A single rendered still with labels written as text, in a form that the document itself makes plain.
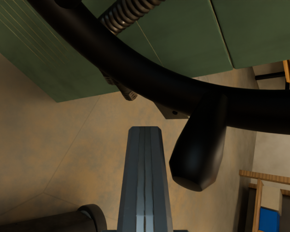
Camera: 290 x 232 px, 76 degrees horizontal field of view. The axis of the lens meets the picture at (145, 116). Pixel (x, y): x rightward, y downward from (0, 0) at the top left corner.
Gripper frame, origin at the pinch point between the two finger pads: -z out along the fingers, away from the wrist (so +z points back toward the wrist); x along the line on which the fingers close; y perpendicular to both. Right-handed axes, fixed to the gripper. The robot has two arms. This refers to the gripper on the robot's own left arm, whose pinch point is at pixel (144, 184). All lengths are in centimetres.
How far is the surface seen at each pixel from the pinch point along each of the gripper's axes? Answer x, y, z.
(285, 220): 187, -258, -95
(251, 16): 13.6, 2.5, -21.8
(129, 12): -1.4, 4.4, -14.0
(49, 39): -23.5, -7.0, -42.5
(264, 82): 221, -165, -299
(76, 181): -31, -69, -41
